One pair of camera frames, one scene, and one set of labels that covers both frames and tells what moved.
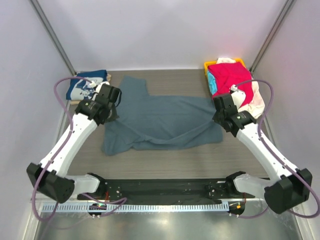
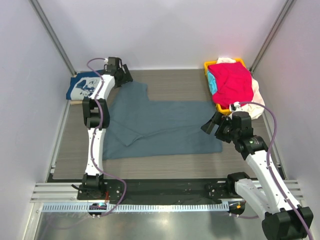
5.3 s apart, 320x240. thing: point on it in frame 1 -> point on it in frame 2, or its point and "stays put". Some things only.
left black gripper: x=114 y=115 -> x=127 y=77
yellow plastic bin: x=206 y=64 stays put
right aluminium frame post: x=284 y=11 stays put
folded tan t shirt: x=75 y=102 stays put
